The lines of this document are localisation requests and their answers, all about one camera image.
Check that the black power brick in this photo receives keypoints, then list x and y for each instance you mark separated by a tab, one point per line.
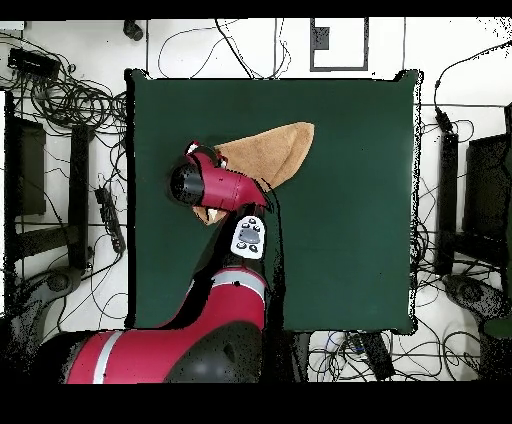
374	356

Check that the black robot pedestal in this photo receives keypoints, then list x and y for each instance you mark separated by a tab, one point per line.
288	356

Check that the dark green table cloth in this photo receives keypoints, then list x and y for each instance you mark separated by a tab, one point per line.
340	240

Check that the grey square frame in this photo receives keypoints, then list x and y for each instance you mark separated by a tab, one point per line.
320	38

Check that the black power strip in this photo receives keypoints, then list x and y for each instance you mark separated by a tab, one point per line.
110	216

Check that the dark grey stand base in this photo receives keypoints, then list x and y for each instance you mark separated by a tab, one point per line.
60	280
472	294

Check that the small black round device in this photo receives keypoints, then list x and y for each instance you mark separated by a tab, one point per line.
134	31

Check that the tan terry towel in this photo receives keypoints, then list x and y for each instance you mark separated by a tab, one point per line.
264	156

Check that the black frame stand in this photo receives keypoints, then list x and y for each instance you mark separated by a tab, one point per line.
78	192
448	200

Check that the black adapter box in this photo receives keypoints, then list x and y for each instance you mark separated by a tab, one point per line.
32	63

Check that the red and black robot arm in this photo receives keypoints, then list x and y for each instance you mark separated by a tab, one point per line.
228	188

